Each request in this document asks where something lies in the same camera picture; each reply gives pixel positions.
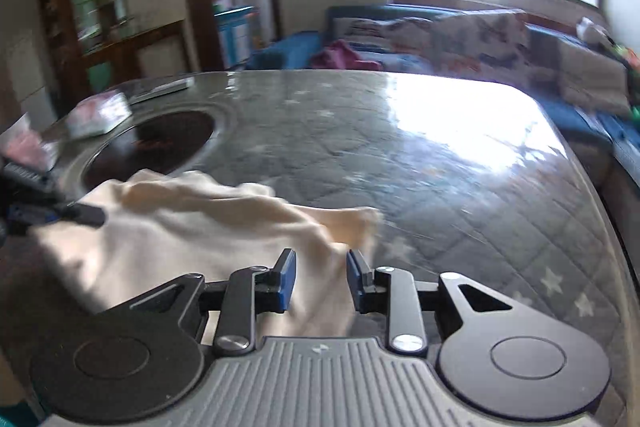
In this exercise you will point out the patterned white sofa cushion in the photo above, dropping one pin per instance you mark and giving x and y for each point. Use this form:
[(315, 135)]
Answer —
[(450, 38)]

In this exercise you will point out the magenta cloth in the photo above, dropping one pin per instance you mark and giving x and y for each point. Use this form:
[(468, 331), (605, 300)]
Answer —
[(345, 56)]

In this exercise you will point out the wooden cabinet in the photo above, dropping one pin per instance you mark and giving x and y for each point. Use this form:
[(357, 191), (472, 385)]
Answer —
[(100, 32)]

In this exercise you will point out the white green cloth pile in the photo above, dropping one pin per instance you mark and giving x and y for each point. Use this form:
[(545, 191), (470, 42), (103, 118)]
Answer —
[(607, 42)]

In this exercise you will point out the pink white tissue packet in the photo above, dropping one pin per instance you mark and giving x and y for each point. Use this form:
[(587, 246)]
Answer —
[(97, 113)]

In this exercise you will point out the blue plastic stool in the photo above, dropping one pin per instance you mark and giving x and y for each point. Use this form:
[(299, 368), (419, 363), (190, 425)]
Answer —
[(234, 32)]

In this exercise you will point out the cream cloth garment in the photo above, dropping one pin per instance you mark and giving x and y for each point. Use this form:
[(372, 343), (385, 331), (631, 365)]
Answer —
[(200, 227)]

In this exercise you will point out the dark round table inset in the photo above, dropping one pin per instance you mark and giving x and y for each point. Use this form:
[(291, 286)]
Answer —
[(160, 142)]

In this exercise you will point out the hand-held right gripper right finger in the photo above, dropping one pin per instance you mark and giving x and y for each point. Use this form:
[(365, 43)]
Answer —
[(356, 282)]

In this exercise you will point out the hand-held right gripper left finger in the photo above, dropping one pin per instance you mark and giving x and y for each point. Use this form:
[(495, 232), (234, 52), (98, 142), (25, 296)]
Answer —
[(287, 279)]

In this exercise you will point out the grey star quilted table cover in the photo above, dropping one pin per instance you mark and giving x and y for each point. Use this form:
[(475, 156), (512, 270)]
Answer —
[(400, 187)]

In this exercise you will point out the flat grey remote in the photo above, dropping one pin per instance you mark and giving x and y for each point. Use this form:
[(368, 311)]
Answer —
[(161, 90)]

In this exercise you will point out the pink plastic packet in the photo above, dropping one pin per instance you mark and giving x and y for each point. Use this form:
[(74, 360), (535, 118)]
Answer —
[(25, 148)]

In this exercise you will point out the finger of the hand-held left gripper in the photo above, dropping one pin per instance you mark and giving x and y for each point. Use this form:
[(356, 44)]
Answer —
[(75, 214)]

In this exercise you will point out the blue sofa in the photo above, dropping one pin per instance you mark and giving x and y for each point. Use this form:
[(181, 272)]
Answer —
[(295, 49)]

